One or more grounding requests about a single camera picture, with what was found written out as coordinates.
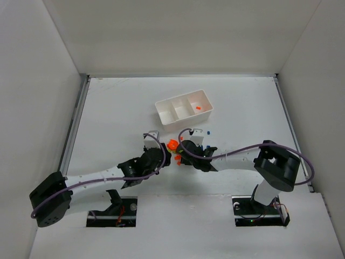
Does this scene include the large orange round lego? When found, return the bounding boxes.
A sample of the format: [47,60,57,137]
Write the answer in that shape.
[167,139,179,153]

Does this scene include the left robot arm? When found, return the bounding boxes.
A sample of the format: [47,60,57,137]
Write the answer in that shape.
[29,147,171,228]

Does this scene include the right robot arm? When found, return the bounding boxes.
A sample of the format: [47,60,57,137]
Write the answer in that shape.
[176,140,300,206]

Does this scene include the white three-compartment container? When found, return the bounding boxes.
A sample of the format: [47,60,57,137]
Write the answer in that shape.
[155,90,213,132]

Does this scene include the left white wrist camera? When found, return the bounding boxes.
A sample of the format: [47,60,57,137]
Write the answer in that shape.
[143,130,160,149]

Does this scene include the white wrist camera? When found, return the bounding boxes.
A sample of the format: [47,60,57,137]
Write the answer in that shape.
[143,130,160,149]
[189,128,205,146]

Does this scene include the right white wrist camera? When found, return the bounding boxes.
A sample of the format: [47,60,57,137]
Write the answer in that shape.
[189,128,205,146]

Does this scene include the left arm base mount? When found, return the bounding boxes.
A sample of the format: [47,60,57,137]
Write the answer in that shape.
[86,190,137,228]

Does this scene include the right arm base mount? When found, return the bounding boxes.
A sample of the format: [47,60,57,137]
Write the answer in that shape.
[232,196,291,227]

